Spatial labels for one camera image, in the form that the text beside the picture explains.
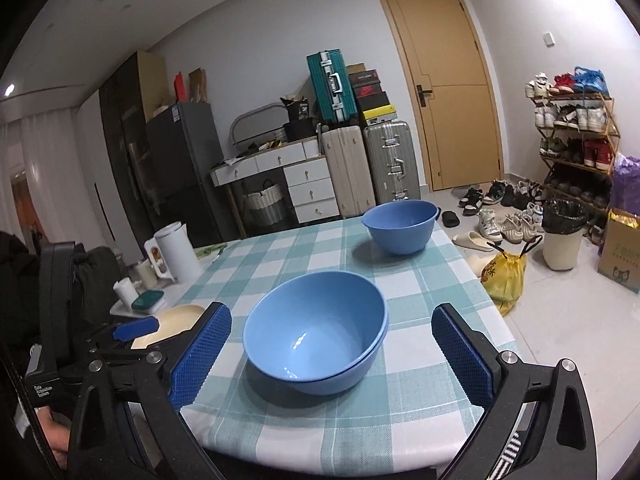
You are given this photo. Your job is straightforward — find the cream plate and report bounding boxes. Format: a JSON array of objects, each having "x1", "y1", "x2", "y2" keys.
[{"x1": 131, "y1": 304, "x2": 205, "y2": 350}]

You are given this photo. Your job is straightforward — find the blue bowl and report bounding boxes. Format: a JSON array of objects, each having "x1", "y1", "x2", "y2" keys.
[
  {"x1": 361, "y1": 200, "x2": 438, "y2": 256},
  {"x1": 278, "y1": 309, "x2": 388, "y2": 396},
  {"x1": 242, "y1": 270, "x2": 388, "y2": 385}
]

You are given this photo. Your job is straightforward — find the person's left hand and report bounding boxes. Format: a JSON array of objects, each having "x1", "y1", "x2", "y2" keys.
[{"x1": 37, "y1": 406, "x2": 70, "y2": 469}]

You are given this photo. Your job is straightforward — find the teal lidded container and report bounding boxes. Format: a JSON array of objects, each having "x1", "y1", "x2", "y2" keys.
[{"x1": 131, "y1": 290, "x2": 165, "y2": 314}]

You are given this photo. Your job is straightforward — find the white cup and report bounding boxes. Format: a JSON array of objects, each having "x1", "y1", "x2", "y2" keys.
[{"x1": 113, "y1": 278, "x2": 139, "y2": 309}]

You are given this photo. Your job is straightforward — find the cream jar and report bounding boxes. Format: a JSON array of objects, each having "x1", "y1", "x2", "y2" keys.
[{"x1": 134, "y1": 259, "x2": 158, "y2": 289}]

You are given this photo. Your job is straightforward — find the teal checked tablecloth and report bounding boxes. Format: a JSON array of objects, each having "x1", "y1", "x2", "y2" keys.
[{"x1": 182, "y1": 219, "x2": 515, "y2": 477}]

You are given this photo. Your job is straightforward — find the yellow plastic bag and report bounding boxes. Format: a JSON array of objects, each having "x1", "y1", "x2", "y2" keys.
[{"x1": 480, "y1": 235, "x2": 542, "y2": 316}]

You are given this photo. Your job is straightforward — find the white electric kettle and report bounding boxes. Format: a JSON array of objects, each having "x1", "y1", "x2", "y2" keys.
[{"x1": 143, "y1": 222, "x2": 203, "y2": 283}]

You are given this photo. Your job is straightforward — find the beige slipper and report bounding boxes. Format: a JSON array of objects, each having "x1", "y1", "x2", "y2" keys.
[
  {"x1": 465, "y1": 254, "x2": 495, "y2": 278},
  {"x1": 451, "y1": 231, "x2": 499, "y2": 252}
]

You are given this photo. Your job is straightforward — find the white trash bin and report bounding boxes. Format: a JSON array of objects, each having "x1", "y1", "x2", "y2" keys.
[{"x1": 542, "y1": 198, "x2": 588, "y2": 272}]

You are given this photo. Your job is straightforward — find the cardboard cat box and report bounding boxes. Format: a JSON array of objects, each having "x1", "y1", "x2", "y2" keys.
[{"x1": 598, "y1": 209, "x2": 640, "y2": 294}]

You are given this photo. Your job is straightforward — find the woven laundry basket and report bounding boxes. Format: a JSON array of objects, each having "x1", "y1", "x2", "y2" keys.
[{"x1": 244, "y1": 179, "x2": 286, "y2": 226}]

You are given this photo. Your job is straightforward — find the dark grey refrigerator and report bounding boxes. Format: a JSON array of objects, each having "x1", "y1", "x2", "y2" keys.
[{"x1": 146, "y1": 102, "x2": 240, "y2": 248}]

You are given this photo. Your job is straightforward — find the silver suitcase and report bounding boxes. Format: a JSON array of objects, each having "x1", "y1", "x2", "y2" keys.
[{"x1": 363, "y1": 120, "x2": 421, "y2": 204}]

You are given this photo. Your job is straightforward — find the white drawer desk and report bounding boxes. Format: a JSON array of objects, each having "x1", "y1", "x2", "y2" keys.
[{"x1": 210, "y1": 138, "x2": 340, "y2": 238}]

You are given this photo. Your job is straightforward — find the purple plastic bag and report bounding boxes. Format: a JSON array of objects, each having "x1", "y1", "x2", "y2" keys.
[{"x1": 611, "y1": 152, "x2": 640, "y2": 216}]

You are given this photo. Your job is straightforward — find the beige suitcase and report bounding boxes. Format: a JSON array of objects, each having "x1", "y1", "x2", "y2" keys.
[{"x1": 321, "y1": 126, "x2": 376, "y2": 218}]

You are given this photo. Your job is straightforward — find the wooden shoe rack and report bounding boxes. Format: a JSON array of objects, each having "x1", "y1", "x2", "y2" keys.
[{"x1": 525, "y1": 66, "x2": 620, "y2": 224}]

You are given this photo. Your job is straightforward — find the black bag on desk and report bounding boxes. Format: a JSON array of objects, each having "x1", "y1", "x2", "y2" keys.
[{"x1": 280, "y1": 96, "x2": 316, "y2": 142}]

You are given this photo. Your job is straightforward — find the wooden door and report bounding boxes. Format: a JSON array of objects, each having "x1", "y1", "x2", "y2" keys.
[{"x1": 381, "y1": 0, "x2": 503, "y2": 191}]

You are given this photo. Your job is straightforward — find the stacked shoe boxes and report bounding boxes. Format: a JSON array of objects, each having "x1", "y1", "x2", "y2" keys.
[{"x1": 346, "y1": 63, "x2": 397, "y2": 127}]

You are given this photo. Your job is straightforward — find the teal suitcase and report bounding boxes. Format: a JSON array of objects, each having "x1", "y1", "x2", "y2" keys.
[{"x1": 307, "y1": 49, "x2": 358, "y2": 124}]

